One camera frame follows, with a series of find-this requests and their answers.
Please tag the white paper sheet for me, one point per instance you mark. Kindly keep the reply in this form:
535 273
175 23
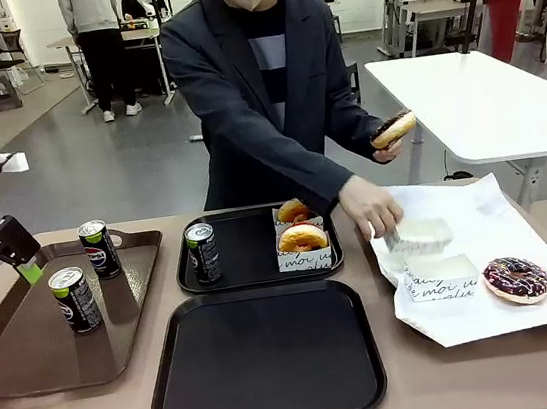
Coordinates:
499 230

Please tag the chocolate frosted donut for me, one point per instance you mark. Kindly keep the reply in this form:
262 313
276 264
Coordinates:
395 129

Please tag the small black square tray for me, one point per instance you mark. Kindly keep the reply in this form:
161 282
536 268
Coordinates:
249 253

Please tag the person's left forearm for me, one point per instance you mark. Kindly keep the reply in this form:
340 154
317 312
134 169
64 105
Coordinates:
358 122

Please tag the person's right hand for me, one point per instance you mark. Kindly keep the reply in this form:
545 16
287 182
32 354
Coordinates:
372 209

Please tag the white side table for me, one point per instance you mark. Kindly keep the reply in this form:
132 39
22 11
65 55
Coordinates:
471 98

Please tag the person's right forearm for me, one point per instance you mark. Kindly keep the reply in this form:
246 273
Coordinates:
299 166

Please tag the brown plastic tray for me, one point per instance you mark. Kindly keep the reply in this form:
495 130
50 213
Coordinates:
31 357

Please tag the chocolate sprinkled donut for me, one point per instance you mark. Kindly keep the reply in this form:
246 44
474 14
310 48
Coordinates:
515 279

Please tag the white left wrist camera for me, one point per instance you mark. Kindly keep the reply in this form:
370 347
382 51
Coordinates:
13 163

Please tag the person in gray sweater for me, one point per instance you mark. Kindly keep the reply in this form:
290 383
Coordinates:
101 45

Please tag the large black square tray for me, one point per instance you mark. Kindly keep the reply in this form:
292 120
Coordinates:
264 362

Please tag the background desk with white legs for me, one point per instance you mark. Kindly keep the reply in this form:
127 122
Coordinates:
140 35

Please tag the person in dark blazer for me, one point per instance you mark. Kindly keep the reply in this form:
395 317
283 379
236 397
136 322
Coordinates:
238 93

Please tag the black pepsi can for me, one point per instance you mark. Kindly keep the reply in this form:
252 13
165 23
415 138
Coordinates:
101 252
77 303
204 256

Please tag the glazed plain donut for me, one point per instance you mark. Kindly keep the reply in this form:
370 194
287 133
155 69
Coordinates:
303 239
294 211

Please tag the person's left hand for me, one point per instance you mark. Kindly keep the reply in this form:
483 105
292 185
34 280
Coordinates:
389 154

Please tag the background white workbench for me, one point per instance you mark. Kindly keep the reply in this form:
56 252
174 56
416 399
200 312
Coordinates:
429 5

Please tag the gray step stool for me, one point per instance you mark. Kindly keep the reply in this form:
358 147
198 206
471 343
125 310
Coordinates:
2 91

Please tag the black office chair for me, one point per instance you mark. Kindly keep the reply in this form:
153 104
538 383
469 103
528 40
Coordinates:
6 48

